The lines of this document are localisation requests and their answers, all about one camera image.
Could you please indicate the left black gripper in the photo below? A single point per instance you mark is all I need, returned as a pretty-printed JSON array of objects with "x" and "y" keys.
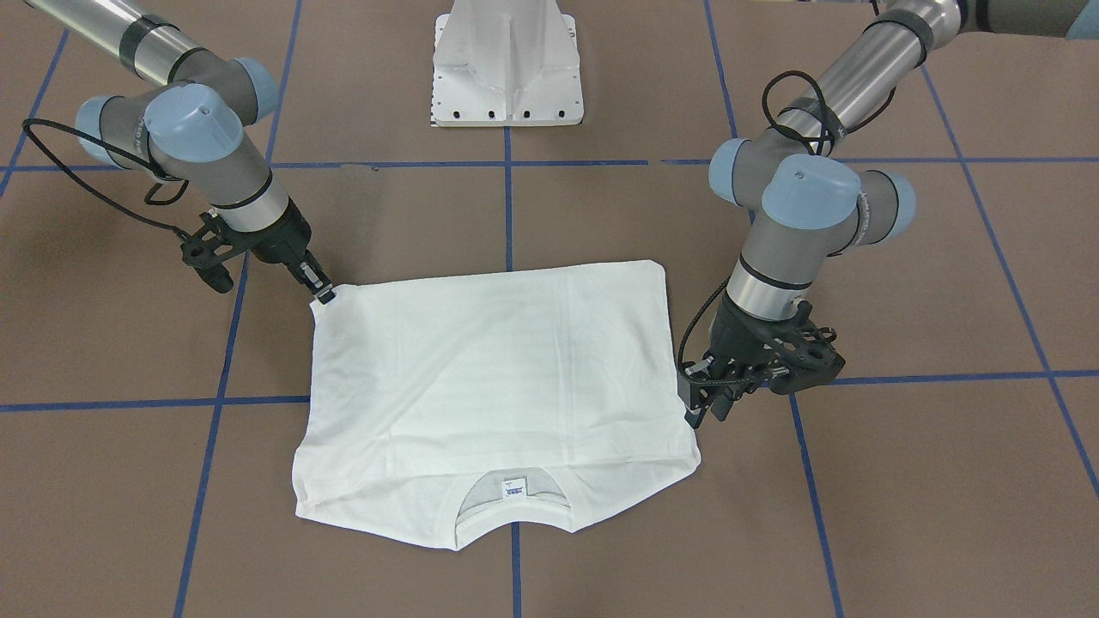
[{"x": 735, "y": 337}]

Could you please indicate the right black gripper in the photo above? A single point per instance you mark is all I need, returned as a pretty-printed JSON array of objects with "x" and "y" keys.
[{"x": 281, "y": 241}]

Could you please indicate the white long-sleeve printed shirt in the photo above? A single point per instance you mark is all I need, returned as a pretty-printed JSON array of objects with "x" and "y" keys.
[{"x": 443, "y": 408}]

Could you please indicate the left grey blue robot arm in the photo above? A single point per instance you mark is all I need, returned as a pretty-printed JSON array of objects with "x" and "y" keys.
[{"x": 808, "y": 207}]

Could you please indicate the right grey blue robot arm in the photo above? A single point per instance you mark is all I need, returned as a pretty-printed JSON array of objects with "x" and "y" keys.
[{"x": 190, "y": 130}]

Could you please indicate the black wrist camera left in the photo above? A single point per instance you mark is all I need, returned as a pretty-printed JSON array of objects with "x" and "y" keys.
[{"x": 806, "y": 356}]

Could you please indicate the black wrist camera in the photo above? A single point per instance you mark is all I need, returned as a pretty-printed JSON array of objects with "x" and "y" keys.
[
  {"x": 806, "y": 356},
  {"x": 207, "y": 250}
]

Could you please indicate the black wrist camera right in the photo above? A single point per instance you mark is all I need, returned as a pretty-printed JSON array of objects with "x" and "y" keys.
[{"x": 207, "y": 250}]

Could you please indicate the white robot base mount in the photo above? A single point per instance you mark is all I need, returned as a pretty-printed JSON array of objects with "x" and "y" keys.
[{"x": 513, "y": 64}]

